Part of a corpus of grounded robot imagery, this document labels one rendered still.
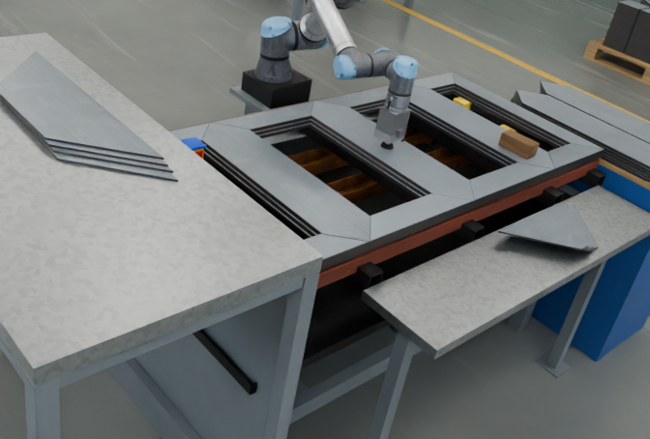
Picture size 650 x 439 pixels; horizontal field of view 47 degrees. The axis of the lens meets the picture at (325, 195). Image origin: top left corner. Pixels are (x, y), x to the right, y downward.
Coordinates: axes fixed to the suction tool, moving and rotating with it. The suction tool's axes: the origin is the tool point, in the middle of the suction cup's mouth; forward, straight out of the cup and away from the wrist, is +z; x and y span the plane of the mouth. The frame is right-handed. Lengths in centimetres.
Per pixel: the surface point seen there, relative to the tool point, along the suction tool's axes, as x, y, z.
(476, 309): -61, -35, 9
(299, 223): -14, -56, 0
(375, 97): 28.0, 28.3, -1.1
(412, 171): -15.4, -6.2, -1.3
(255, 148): 21.0, -39.4, -1.2
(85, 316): -35, -133, -21
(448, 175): -23.3, 2.3, -1.3
